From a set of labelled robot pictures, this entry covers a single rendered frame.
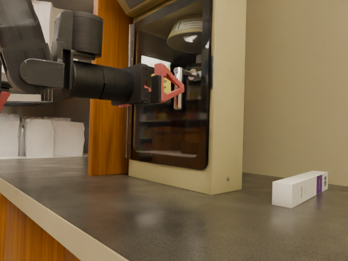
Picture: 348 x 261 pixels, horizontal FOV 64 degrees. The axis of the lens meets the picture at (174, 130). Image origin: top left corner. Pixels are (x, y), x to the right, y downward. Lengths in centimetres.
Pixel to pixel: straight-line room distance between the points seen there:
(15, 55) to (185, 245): 32
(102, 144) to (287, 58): 66
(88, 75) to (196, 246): 29
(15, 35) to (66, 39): 7
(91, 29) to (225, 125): 34
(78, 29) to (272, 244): 39
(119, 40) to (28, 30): 51
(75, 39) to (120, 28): 48
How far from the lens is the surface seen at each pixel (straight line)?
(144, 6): 82
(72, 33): 46
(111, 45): 89
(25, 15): 44
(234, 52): 67
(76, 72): 44
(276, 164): 100
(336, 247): 39
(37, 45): 43
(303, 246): 37
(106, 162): 86
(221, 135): 61
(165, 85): 69
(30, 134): 172
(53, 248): 59
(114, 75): 47
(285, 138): 98
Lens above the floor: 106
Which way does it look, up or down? 1 degrees up
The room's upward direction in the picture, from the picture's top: 2 degrees clockwise
